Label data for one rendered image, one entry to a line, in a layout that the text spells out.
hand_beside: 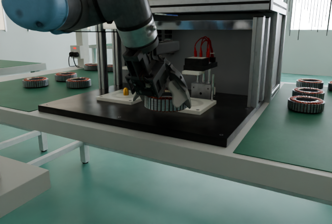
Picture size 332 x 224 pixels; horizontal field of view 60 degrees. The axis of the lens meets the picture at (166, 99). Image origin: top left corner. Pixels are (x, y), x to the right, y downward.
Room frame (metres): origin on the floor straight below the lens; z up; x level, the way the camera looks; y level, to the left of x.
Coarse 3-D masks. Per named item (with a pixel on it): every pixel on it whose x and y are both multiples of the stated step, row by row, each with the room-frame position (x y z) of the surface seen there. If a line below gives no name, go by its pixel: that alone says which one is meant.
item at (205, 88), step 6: (192, 84) 1.03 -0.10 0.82; (198, 84) 1.02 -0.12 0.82; (204, 84) 1.00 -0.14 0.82; (210, 84) 1.00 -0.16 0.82; (192, 90) 1.03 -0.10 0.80; (198, 90) 1.01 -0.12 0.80; (204, 90) 1.00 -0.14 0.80; (210, 90) 0.99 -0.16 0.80; (192, 96) 1.03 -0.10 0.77; (198, 96) 1.01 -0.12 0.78; (204, 96) 1.00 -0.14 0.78; (210, 96) 0.99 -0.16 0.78
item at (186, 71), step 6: (186, 60) 0.96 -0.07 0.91; (192, 60) 0.95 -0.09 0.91; (198, 60) 0.94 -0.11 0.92; (204, 60) 0.94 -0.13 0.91; (186, 66) 0.95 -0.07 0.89; (192, 66) 0.94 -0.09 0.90; (198, 66) 0.94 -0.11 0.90; (204, 66) 0.94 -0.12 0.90; (210, 66) 0.99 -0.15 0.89; (216, 66) 1.05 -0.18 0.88; (186, 72) 0.93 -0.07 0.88; (192, 72) 0.92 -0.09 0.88; (198, 72) 0.91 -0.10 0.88; (204, 72) 0.95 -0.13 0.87; (210, 72) 1.02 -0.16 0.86; (198, 78) 1.04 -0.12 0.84; (204, 78) 1.03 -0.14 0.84; (210, 78) 1.02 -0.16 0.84
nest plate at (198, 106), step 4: (192, 100) 0.94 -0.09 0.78; (196, 100) 0.94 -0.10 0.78; (200, 100) 0.94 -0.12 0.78; (204, 100) 0.94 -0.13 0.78; (208, 100) 0.94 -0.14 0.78; (212, 100) 0.93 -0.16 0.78; (192, 104) 0.88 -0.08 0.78; (196, 104) 0.88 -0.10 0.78; (200, 104) 0.88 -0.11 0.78; (204, 104) 0.88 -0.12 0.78; (208, 104) 0.88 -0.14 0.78; (212, 104) 0.90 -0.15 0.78; (188, 108) 0.84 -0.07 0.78; (192, 108) 0.84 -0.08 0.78; (196, 108) 0.84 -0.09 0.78; (200, 108) 0.84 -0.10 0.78; (204, 108) 0.84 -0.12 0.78; (208, 108) 0.87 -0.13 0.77; (184, 112) 0.83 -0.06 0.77; (188, 112) 0.82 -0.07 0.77; (192, 112) 0.81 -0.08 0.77; (196, 112) 0.81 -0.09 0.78; (200, 112) 0.81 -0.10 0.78
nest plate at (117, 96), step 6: (120, 90) 1.09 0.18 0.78; (102, 96) 0.99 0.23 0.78; (108, 96) 0.99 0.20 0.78; (114, 96) 0.99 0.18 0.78; (120, 96) 0.99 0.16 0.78; (126, 96) 0.99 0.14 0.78; (132, 96) 0.99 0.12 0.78; (114, 102) 0.95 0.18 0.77; (120, 102) 0.94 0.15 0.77; (126, 102) 0.93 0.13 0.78; (132, 102) 0.92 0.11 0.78
